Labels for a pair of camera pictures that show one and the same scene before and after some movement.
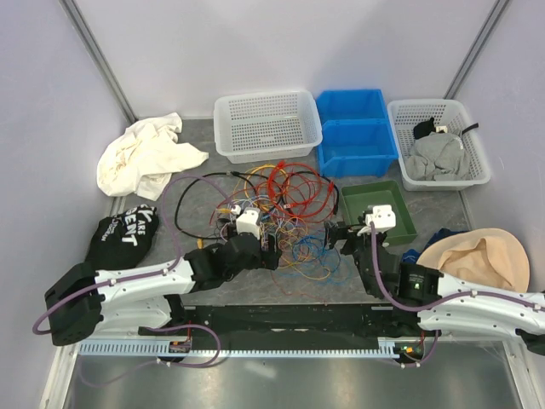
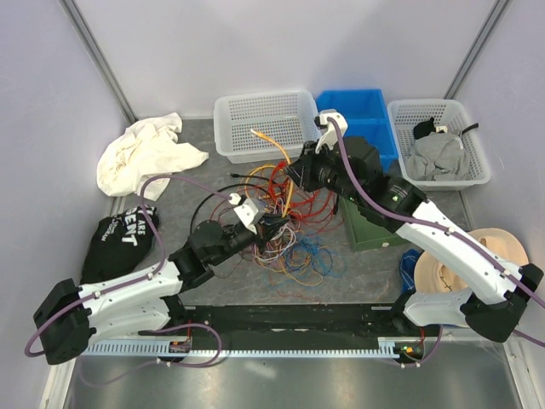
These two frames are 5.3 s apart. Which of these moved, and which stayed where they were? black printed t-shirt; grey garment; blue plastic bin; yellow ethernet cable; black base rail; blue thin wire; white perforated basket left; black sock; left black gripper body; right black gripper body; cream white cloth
Moved: blue thin wire; yellow ethernet cable; left black gripper body; right black gripper body
Stayed: blue plastic bin; black base rail; black sock; grey garment; white perforated basket left; black printed t-shirt; cream white cloth
